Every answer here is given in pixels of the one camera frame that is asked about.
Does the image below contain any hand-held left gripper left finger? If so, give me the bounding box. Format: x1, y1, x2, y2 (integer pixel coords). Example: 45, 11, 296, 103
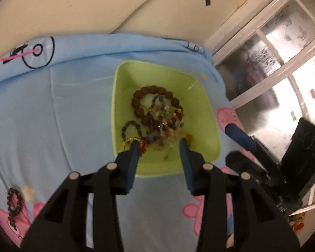
20, 140, 142, 252

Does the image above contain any white window frame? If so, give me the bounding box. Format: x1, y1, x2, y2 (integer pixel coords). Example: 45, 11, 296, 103
205, 0, 315, 216

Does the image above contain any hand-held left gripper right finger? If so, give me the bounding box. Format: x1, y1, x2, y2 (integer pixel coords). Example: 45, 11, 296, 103
179, 138, 301, 252

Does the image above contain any green plastic basin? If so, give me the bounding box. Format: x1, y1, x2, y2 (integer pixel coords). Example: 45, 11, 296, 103
111, 60, 221, 177

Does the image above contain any gold ring with red charm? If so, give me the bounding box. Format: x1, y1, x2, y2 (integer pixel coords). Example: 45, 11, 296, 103
122, 137, 148, 155

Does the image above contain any black box device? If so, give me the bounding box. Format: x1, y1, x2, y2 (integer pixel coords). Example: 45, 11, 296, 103
280, 117, 315, 203

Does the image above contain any pink crystal bead bracelet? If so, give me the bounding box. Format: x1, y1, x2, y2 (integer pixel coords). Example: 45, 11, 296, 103
147, 96, 185, 133

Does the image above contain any blue cartoon printed bed sheet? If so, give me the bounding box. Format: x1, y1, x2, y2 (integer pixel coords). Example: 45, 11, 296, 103
0, 33, 243, 250

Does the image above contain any orange patterned object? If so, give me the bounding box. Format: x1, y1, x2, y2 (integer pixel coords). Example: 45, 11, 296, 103
289, 213, 305, 232

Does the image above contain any yellow crystal bead bracelet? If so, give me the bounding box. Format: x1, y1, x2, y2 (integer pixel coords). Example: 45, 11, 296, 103
161, 130, 195, 147

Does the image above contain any large brown bead bracelet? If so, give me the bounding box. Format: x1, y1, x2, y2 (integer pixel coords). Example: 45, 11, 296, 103
131, 85, 184, 127

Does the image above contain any dark round bead bracelet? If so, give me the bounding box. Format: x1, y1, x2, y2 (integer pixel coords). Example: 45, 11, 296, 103
6, 187, 25, 229

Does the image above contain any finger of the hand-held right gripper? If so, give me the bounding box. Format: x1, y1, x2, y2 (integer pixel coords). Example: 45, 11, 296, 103
224, 123, 258, 153
225, 151, 256, 176

